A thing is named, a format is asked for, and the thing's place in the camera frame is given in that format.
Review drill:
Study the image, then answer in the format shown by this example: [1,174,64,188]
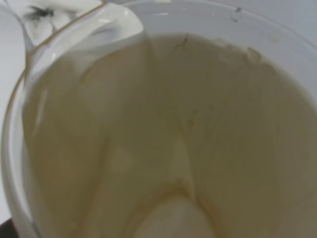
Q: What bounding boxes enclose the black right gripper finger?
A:
[0,219,17,238]

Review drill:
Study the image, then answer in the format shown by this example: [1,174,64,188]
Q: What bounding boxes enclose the blue-sleeved paper cup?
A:
[1,0,317,238]

